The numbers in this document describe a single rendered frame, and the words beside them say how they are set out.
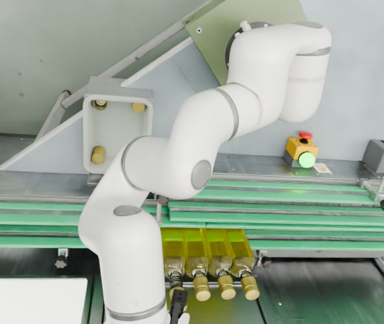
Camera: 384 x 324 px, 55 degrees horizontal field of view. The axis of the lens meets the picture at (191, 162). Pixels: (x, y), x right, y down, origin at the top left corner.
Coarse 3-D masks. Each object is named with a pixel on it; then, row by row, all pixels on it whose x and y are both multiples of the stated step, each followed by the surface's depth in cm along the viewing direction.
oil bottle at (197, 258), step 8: (184, 232) 98; (192, 232) 98; (200, 232) 98; (184, 240) 95; (192, 240) 95; (200, 240) 95; (192, 248) 92; (200, 248) 93; (192, 256) 90; (200, 256) 90; (208, 256) 91; (192, 264) 88; (200, 264) 88; (208, 264) 90; (192, 272) 89
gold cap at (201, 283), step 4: (200, 276) 86; (204, 276) 86; (196, 280) 85; (200, 280) 85; (204, 280) 85; (196, 284) 84; (200, 284) 84; (204, 284) 84; (196, 288) 84; (200, 288) 83; (204, 288) 83; (208, 288) 84; (196, 292) 83; (200, 292) 82; (204, 292) 83; (208, 292) 83; (196, 296) 83; (200, 296) 83; (204, 296) 83; (208, 296) 83; (200, 300) 84; (204, 300) 84
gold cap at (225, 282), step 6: (222, 276) 86; (228, 276) 86; (222, 282) 85; (228, 282) 85; (222, 288) 84; (228, 288) 83; (234, 288) 85; (222, 294) 84; (228, 294) 84; (234, 294) 84
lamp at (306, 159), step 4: (304, 152) 107; (308, 152) 107; (300, 156) 108; (304, 156) 106; (308, 156) 106; (312, 156) 106; (300, 160) 107; (304, 160) 106; (308, 160) 106; (312, 160) 106; (300, 164) 108; (304, 164) 107; (308, 164) 107; (312, 164) 107
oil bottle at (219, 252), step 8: (208, 232) 98; (216, 232) 99; (208, 240) 95; (216, 240) 96; (224, 240) 96; (208, 248) 93; (216, 248) 93; (224, 248) 93; (216, 256) 90; (224, 256) 91; (216, 264) 89; (224, 264) 89; (232, 264) 91; (216, 272) 90
